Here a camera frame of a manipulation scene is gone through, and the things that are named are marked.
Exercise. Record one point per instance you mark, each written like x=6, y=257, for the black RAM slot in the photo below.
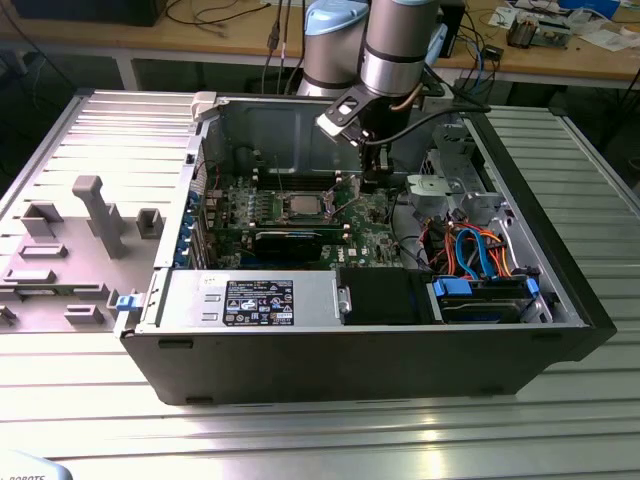
x=280, y=231
x=300, y=175
x=300, y=185

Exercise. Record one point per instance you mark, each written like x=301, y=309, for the black monitor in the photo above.
x=90, y=12

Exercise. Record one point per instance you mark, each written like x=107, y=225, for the thin metal locking lever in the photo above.
x=351, y=206
x=279, y=175

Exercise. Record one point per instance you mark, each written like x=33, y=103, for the grey parts rack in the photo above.
x=107, y=235

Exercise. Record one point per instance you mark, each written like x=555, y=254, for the black graphics card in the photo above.
x=285, y=246

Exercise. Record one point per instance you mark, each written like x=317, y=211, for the metal heat sink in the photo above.
x=522, y=32

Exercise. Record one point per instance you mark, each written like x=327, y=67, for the black open PC case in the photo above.
x=325, y=365

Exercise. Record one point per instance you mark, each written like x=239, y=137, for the black tower box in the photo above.
x=455, y=30

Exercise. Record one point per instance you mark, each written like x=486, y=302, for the small black box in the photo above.
x=493, y=52

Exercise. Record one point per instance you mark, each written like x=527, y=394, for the grey electronic device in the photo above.
x=555, y=35

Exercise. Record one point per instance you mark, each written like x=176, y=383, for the silver power supply unit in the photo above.
x=190, y=300

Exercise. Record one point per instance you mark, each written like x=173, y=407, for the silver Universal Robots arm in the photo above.
x=395, y=50

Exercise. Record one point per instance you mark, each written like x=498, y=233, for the wooden workbench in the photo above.
x=150, y=40

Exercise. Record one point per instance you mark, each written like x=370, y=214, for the blue plastic clip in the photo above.
x=127, y=303

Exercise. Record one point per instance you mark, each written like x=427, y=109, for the pale blue teach pendant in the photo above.
x=25, y=467

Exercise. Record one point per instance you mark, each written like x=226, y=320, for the silver CPU plate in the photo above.
x=306, y=206

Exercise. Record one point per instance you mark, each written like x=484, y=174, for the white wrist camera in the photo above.
x=336, y=122

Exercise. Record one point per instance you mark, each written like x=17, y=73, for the hard disk in blue carrier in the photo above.
x=475, y=312

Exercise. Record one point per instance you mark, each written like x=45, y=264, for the white papers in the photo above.
x=607, y=40

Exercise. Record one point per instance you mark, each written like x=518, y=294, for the black plastic shroud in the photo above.
x=385, y=297

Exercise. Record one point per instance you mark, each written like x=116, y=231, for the silver metal drive cage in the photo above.
x=430, y=192

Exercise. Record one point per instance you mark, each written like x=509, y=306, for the CPU socket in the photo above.
x=286, y=207

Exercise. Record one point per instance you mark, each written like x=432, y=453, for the green motherboard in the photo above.
x=370, y=235

